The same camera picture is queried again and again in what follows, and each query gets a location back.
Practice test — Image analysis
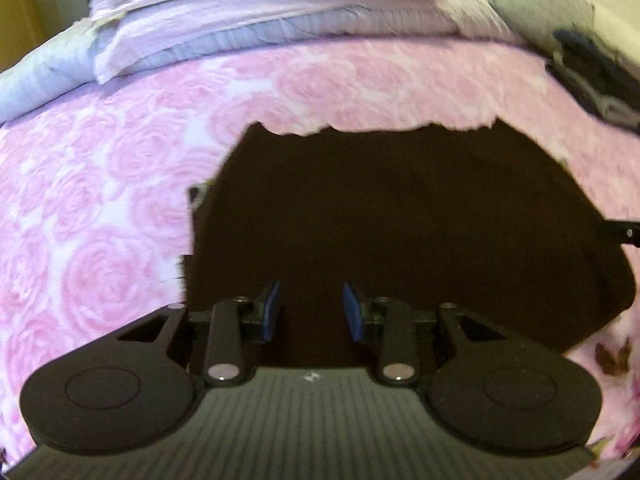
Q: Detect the pink rose-print blanket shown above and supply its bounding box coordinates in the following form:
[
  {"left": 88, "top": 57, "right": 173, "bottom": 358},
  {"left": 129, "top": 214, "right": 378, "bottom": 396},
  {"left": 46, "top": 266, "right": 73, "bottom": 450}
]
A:
[{"left": 0, "top": 36, "right": 640, "bottom": 463}]

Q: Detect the light blue quilt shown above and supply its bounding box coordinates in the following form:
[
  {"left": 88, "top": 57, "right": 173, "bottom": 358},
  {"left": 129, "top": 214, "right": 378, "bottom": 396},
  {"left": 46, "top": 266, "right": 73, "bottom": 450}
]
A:
[{"left": 0, "top": 7, "right": 361, "bottom": 125}]

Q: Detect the dark clothes pile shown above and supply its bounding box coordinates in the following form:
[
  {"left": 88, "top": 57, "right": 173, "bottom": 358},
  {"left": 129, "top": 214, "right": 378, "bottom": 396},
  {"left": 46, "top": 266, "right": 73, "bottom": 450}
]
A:
[{"left": 544, "top": 27, "right": 640, "bottom": 135}]

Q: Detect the folded lilac quilt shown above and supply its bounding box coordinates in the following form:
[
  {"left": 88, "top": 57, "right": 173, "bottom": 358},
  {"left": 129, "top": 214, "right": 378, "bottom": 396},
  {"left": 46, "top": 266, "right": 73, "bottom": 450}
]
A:
[{"left": 89, "top": 0, "right": 453, "bottom": 85}]

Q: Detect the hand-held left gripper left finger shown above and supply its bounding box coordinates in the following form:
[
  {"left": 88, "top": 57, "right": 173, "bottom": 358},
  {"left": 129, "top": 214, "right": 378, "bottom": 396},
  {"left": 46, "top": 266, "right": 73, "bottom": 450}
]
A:
[{"left": 117, "top": 280, "right": 282, "bottom": 387}]

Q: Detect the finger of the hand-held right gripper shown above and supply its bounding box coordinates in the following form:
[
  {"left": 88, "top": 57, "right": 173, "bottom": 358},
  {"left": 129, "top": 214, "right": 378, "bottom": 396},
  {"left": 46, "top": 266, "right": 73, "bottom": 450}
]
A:
[{"left": 599, "top": 217, "right": 640, "bottom": 249}]

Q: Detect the grey-green pillow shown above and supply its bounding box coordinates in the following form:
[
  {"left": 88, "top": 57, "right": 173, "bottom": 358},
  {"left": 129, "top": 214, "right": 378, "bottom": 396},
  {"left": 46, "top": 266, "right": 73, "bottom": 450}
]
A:
[{"left": 491, "top": 0, "right": 597, "bottom": 57}]

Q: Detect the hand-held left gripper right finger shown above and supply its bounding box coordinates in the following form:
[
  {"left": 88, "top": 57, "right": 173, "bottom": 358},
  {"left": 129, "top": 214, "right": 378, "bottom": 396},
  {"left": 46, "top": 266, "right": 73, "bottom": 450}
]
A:
[{"left": 341, "top": 282, "right": 522, "bottom": 387}]

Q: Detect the black garment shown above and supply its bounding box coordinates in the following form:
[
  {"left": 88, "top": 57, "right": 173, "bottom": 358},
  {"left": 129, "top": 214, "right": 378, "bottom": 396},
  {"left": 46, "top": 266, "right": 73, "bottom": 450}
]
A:
[{"left": 179, "top": 121, "right": 635, "bottom": 370}]

